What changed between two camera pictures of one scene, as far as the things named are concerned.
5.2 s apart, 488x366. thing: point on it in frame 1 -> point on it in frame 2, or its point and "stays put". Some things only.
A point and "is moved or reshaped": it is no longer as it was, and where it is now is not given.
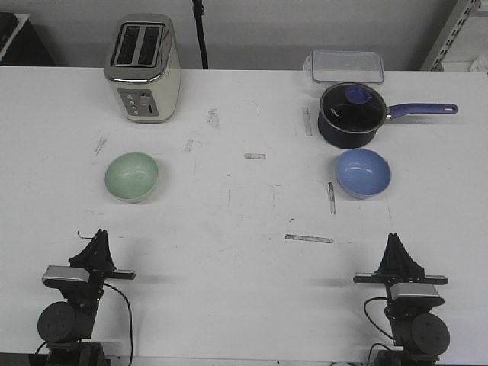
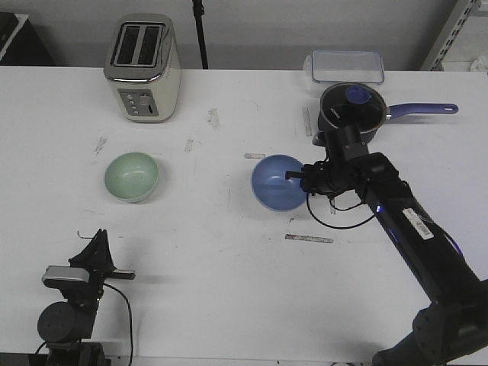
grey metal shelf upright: x=460 y=14 stays put
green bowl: x=132 y=177 stays put
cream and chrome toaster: x=142 y=66 stays put
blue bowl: x=362 y=173 is moved or reshaped
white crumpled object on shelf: x=479 y=65 stays put
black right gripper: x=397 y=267 -> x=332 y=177
